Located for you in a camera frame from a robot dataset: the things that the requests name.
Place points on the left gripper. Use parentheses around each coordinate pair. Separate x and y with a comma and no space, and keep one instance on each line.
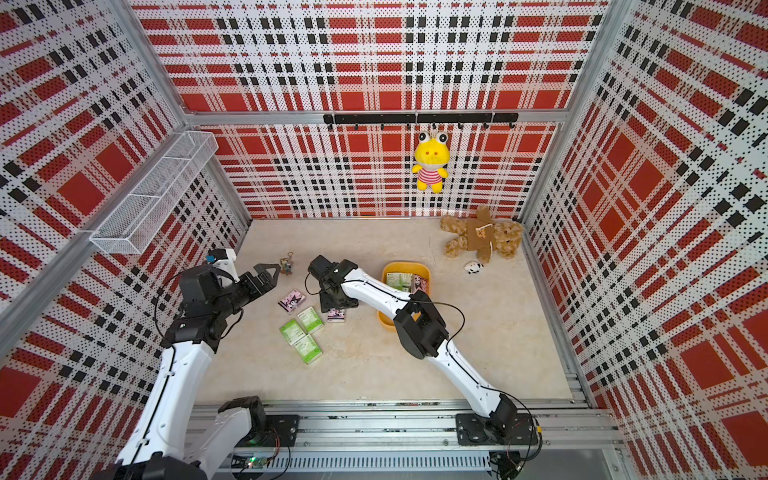
(250,282)

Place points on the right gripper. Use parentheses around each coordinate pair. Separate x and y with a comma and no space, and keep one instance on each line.
(326,303)

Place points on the pink tissue pack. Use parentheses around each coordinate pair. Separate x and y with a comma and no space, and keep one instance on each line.
(336,316)
(292,300)
(419,283)

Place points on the green tissue pack bottom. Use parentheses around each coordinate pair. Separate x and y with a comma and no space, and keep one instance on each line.
(308,349)

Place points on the yellow plastic storage box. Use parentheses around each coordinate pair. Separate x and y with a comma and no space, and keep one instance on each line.
(410,267)

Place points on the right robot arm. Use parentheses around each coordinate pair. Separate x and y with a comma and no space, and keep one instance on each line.
(423,333)

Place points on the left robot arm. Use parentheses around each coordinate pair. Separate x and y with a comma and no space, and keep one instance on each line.
(211,294)

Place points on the small white spotted toy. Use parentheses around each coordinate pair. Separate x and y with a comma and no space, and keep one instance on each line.
(473,267)

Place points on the brown teddy bear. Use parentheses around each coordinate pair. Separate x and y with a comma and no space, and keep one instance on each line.
(482,234)

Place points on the yellow frog plush toy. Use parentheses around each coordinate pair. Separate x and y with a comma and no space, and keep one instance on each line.
(431,158)

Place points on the green circuit board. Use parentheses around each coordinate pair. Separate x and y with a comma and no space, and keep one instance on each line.
(240,463)

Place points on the small keychain charm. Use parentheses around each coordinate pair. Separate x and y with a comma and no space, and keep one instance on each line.
(286,264)

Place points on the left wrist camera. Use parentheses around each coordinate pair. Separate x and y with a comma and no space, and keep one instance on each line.
(223,259)

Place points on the white wire mesh basket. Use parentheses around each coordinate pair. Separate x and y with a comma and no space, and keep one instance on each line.
(135,221)

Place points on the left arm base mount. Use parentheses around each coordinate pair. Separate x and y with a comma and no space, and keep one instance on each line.
(278,430)

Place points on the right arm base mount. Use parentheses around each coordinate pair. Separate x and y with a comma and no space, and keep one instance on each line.
(473,430)

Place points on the black hook rail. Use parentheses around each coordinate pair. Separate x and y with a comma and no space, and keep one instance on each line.
(420,118)

